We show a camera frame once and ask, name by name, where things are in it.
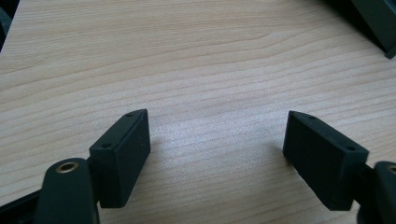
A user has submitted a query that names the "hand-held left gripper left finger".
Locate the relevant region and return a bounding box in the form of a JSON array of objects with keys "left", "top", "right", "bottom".
[{"left": 89, "top": 108, "right": 151, "bottom": 209}]

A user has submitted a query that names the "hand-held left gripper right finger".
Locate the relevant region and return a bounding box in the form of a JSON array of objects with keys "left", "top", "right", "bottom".
[{"left": 282, "top": 109, "right": 370, "bottom": 212}]

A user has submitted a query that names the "dark grey box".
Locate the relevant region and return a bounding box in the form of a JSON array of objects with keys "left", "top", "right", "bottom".
[{"left": 323, "top": 0, "right": 396, "bottom": 60}]

